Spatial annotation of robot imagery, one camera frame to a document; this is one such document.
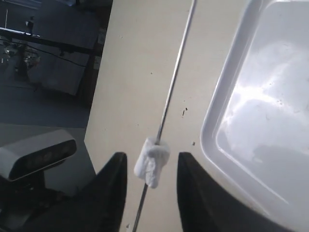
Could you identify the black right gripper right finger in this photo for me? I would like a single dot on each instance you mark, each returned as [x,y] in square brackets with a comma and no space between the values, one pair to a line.
[212,200]

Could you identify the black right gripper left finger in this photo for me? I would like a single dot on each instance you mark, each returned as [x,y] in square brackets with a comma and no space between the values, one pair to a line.
[99,206]

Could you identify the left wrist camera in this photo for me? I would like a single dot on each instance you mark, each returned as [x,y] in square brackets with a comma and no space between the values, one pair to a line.
[22,163]

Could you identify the thin metal skewer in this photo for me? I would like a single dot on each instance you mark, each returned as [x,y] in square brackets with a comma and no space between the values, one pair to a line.
[167,104]

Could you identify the white plastic tray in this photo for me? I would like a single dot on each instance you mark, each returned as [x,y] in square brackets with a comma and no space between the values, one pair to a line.
[256,129]

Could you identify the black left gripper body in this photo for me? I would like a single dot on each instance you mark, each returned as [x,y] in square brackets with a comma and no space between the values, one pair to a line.
[27,205]

